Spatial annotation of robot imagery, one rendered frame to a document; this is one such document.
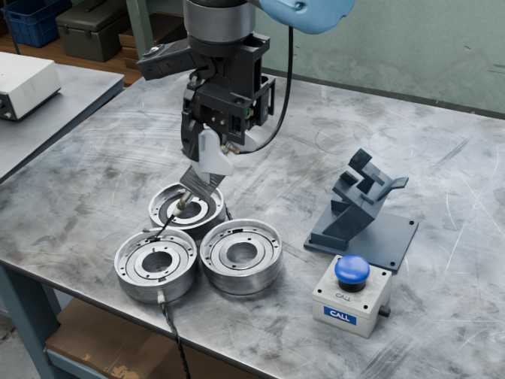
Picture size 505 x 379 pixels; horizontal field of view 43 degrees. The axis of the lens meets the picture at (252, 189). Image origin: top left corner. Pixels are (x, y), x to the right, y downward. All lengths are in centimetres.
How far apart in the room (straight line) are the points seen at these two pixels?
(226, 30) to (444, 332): 41
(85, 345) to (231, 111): 58
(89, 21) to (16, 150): 132
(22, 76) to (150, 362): 74
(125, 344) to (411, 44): 166
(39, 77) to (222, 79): 87
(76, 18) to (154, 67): 198
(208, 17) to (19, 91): 90
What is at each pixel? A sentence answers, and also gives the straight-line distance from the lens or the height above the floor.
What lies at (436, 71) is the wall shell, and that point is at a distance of 246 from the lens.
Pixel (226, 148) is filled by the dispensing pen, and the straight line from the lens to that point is 81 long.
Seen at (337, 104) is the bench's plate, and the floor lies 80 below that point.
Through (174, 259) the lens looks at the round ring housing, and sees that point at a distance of 83.
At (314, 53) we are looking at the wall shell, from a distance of 262.
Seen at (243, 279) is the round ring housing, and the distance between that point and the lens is 78.
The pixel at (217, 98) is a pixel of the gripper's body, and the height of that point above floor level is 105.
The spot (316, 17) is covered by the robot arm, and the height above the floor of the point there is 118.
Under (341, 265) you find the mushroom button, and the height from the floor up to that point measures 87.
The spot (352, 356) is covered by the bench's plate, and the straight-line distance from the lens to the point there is 75.
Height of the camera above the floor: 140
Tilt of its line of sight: 38 degrees down
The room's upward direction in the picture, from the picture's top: 7 degrees counter-clockwise
